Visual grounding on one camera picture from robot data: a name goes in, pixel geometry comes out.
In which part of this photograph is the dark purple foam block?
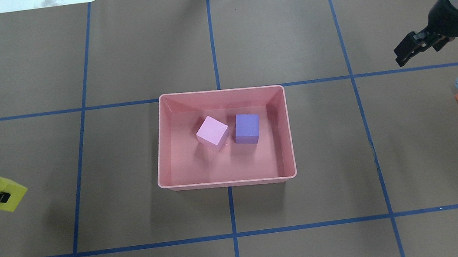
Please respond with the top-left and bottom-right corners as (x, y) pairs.
(235, 114), (260, 145)

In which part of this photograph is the light pink foam block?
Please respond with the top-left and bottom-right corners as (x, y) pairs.
(196, 116), (229, 151)

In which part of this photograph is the yellow foam block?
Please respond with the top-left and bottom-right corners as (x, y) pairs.
(0, 176), (28, 212)

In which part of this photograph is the pink plastic bin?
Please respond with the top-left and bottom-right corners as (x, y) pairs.
(157, 85), (298, 191)

